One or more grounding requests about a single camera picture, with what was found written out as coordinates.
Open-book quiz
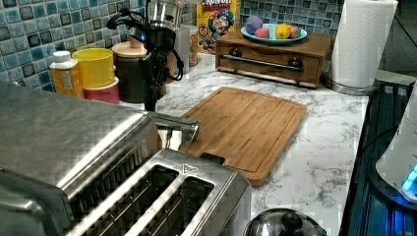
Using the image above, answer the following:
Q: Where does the wooden drawer box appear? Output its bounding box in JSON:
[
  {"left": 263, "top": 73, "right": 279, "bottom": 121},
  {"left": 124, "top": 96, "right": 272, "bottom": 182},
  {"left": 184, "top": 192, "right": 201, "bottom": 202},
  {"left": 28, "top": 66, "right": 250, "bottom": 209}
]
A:
[{"left": 215, "top": 31, "right": 331, "bottom": 89}]

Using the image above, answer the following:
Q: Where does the grey translucent cup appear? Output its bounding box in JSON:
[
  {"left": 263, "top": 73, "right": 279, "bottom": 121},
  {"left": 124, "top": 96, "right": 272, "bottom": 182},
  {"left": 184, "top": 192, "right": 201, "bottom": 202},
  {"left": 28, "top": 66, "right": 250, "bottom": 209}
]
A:
[{"left": 174, "top": 25, "right": 190, "bottom": 74}]

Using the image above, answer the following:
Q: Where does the yellow toy lemon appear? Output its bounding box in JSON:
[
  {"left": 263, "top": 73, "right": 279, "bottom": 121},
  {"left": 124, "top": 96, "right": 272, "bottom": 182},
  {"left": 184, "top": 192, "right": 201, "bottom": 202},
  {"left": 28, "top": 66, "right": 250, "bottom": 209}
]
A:
[{"left": 274, "top": 24, "right": 291, "bottom": 39}]

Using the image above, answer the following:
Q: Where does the glass jar with snacks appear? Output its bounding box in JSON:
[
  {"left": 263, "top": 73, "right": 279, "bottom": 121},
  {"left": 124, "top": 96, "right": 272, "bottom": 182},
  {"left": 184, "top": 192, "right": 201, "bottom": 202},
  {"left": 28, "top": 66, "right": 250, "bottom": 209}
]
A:
[{"left": 185, "top": 25, "right": 198, "bottom": 67}]

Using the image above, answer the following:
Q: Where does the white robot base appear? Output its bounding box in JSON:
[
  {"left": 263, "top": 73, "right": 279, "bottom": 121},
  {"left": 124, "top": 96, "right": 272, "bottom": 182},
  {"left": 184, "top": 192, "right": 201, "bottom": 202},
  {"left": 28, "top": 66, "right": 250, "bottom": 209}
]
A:
[{"left": 376, "top": 86, "right": 417, "bottom": 204}]

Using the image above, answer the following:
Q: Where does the stainless steel toaster oven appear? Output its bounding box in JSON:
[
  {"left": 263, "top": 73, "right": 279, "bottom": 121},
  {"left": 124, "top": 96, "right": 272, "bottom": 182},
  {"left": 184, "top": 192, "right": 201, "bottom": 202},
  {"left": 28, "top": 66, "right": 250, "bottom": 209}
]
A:
[{"left": 0, "top": 83, "right": 160, "bottom": 236}]

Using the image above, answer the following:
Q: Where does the white paper towel roll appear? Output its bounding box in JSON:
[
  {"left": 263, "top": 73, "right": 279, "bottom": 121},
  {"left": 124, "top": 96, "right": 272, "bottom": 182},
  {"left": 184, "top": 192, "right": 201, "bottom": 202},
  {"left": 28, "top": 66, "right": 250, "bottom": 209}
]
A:
[{"left": 330, "top": 0, "right": 398, "bottom": 89}]

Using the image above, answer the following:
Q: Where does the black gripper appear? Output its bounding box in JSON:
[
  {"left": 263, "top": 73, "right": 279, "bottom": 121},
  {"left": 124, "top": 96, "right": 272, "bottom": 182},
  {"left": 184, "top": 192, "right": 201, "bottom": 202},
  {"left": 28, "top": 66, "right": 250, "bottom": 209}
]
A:
[{"left": 142, "top": 50, "right": 170, "bottom": 112}]

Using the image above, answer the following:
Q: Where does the bamboo cutting board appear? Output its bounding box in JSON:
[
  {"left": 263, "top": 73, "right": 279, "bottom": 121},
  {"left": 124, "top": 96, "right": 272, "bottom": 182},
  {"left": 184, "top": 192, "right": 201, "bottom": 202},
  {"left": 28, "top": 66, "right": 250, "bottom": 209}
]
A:
[{"left": 180, "top": 87, "right": 307, "bottom": 187}]

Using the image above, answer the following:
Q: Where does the glass oven door with handle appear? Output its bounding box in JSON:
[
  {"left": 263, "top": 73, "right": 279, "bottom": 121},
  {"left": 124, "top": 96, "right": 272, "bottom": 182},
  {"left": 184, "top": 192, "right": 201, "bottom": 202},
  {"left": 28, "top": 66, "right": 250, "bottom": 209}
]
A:
[{"left": 146, "top": 111, "right": 200, "bottom": 150}]

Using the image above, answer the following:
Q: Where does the red green toy apple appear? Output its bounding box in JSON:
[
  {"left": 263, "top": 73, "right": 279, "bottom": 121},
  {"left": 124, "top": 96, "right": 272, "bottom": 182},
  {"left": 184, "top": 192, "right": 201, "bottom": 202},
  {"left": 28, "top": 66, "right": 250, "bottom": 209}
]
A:
[{"left": 289, "top": 26, "right": 301, "bottom": 38}]

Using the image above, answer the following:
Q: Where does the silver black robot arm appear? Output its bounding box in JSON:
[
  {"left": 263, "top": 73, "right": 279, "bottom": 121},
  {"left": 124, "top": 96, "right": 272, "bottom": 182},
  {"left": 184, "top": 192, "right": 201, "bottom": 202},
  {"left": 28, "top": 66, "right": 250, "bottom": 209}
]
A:
[{"left": 144, "top": 0, "right": 187, "bottom": 111}]

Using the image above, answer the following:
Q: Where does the stainless steel slot toaster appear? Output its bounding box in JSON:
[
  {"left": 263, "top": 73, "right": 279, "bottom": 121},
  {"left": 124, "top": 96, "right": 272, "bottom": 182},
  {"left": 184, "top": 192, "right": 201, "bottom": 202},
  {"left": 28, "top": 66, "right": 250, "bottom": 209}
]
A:
[{"left": 65, "top": 149, "right": 251, "bottom": 236}]

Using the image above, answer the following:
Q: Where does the brown wooden utensil holder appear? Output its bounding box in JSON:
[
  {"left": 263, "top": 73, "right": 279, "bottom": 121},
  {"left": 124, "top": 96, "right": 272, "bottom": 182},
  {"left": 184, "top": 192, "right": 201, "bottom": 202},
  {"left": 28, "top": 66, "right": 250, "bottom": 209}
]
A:
[{"left": 166, "top": 53, "right": 177, "bottom": 84}]

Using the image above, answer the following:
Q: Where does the steel paper towel holder base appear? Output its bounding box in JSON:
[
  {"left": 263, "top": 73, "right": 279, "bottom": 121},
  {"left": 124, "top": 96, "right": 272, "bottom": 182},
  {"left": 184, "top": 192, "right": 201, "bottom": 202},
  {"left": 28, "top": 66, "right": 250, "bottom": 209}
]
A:
[{"left": 321, "top": 73, "right": 380, "bottom": 96}]

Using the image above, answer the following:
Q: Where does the orange spice bottle white cap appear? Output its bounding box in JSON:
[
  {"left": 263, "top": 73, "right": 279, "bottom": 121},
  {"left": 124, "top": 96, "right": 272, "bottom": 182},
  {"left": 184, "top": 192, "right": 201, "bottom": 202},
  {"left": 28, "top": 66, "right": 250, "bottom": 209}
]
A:
[{"left": 49, "top": 51, "right": 84, "bottom": 98}]

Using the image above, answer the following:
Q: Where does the yellow plastic container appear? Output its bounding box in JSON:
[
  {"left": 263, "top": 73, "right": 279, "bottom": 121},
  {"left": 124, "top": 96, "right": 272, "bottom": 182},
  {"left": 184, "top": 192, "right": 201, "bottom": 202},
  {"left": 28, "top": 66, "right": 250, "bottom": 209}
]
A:
[{"left": 72, "top": 48, "right": 115, "bottom": 89}]

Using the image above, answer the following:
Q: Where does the steel pot lid black knob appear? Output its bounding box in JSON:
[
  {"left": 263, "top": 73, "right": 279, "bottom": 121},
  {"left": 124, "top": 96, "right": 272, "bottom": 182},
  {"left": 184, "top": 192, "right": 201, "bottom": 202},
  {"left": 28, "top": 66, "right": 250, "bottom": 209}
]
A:
[{"left": 243, "top": 207, "right": 328, "bottom": 236}]

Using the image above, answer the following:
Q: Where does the pink toy strawberry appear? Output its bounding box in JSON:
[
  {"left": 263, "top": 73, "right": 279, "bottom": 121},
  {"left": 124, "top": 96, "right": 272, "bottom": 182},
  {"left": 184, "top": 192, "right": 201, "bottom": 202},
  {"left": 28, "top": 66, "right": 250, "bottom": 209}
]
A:
[{"left": 255, "top": 28, "right": 269, "bottom": 38}]

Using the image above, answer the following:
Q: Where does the light blue plate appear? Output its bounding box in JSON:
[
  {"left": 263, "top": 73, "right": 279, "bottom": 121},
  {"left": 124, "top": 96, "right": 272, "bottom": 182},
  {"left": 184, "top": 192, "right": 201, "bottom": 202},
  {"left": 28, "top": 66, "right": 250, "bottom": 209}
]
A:
[{"left": 241, "top": 24, "right": 308, "bottom": 45}]

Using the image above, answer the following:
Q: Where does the black canister with wooden lid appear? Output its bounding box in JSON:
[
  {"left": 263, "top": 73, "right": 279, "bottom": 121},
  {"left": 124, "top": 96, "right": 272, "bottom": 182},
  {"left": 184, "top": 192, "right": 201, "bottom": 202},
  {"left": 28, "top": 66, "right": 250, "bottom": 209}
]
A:
[{"left": 111, "top": 37, "right": 166, "bottom": 103}]

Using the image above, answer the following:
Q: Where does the pink plastic container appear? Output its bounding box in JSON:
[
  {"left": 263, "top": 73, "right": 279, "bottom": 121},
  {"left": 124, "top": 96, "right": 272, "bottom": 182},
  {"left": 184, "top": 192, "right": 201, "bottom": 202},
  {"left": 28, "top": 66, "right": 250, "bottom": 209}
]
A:
[{"left": 84, "top": 77, "right": 119, "bottom": 104}]

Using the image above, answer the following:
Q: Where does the purple toy fruit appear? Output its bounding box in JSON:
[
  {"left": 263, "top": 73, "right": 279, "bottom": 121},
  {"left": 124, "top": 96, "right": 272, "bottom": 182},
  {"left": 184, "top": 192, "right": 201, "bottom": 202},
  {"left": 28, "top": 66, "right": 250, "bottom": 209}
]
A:
[{"left": 245, "top": 16, "right": 263, "bottom": 34}]

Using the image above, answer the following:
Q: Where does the yellow cereal box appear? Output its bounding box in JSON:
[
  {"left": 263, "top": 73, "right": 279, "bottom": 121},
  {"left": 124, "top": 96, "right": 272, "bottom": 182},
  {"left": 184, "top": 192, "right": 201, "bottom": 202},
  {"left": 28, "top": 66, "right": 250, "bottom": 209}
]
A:
[{"left": 197, "top": 0, "right": 241, "bottom": 53}]

